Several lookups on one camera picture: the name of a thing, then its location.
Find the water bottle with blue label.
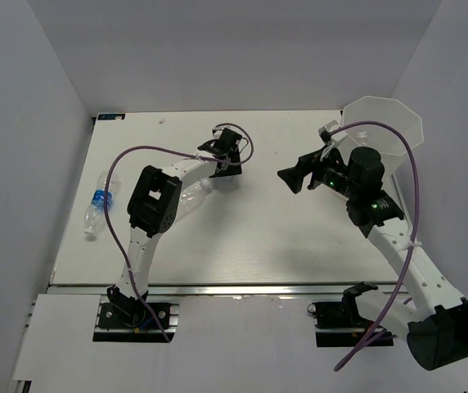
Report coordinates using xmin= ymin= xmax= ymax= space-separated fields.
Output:
xmin=83 ymin=172 xmax=121 ymax=241

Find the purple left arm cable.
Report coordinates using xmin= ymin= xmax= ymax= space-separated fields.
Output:
xmin=103 ymin=122 xmax=255 ymax=343

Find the small blue Pepsi bottle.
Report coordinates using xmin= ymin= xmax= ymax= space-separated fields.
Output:
xmin=212 ymin=176 xmax=239 ymax=193

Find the white translucent plastic bin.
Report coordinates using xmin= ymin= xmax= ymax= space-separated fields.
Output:
xmin=340 ymin=96 xmax=424 ymax=183

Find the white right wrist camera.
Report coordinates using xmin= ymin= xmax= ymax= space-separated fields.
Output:
xmin=318 ymin=120 xmax=348 ymax=161

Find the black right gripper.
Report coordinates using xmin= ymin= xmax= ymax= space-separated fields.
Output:
xmin=277 ymin=143 xmax=358 ymax=200

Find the aluminium table frame rail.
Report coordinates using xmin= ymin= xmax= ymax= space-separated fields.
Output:
xmin=49 ymin=284 xmax=415 ymax=298

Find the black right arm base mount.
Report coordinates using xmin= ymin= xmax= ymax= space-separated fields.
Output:
xmin=307 ymin=282 xmax=378 ymax=348

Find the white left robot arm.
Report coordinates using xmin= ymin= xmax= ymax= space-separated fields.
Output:
xmin=104 ymin=123 xmax=254 ymax=328

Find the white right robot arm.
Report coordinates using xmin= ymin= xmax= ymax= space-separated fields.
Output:
xmin=277 ymin=147 xmax=468 ymax=371

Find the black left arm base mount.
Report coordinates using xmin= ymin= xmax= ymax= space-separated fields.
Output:
xmin=92 ymin=287 xmax=179 ymax=344

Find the blue label sticker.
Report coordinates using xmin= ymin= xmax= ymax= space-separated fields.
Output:
xmin=97 ymin=113 xmax=125 ymax=121

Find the clear unlabelled plastic bottle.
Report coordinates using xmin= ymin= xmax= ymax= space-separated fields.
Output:
xmin=177 ymin=178 xmax=213 ymax=219

